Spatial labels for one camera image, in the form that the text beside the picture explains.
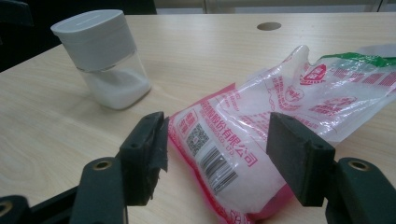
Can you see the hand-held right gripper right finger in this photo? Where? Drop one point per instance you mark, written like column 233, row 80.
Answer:
column 299, row 161

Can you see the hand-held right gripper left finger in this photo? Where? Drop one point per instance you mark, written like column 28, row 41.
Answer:
column 143, row 155

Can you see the pink and clear plastic bag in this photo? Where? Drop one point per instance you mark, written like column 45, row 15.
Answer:
column 249, row 102

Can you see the clear jar with grey lid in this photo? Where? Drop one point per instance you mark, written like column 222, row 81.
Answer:
column 99, row 46

